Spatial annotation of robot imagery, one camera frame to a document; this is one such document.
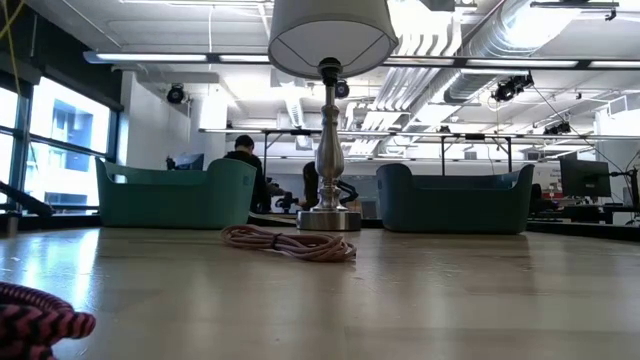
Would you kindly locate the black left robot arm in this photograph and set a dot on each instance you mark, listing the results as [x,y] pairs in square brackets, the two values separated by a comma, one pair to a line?
[25,200]

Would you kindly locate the person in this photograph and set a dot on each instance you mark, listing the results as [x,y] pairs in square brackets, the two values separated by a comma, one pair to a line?
[245,145]
[310,185]

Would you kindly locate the silver lamp white shade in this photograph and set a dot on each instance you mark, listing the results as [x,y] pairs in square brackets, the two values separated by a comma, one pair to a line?
[330,150]

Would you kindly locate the black computer monitor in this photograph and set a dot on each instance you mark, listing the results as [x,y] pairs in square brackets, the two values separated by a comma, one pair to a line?
[190,162]
[585,177]

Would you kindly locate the dark teal plastic bin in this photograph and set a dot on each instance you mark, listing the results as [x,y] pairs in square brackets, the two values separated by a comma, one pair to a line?
[450,205]

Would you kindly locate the green plastic bin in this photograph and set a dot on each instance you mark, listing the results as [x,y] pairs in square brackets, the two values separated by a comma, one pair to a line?
[175,200]

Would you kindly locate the long ceiling light bar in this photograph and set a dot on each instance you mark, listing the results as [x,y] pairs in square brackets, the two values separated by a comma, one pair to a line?
[150,57]

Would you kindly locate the large glass window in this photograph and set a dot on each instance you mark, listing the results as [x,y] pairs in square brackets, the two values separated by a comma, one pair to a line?
[70,115]

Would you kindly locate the dark background desk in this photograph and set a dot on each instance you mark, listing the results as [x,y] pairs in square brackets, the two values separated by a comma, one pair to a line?
[585,212]

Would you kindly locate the black ceiling camera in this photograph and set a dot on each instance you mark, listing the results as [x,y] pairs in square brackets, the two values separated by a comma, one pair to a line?
[342,89]
[175,94]
[557,129]
[510,87]

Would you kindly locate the black background rig frame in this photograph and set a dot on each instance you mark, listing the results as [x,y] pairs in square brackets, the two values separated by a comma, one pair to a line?
[443,155]

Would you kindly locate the silver ventilation duct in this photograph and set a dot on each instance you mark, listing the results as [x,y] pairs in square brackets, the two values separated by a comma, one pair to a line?
[490,45]

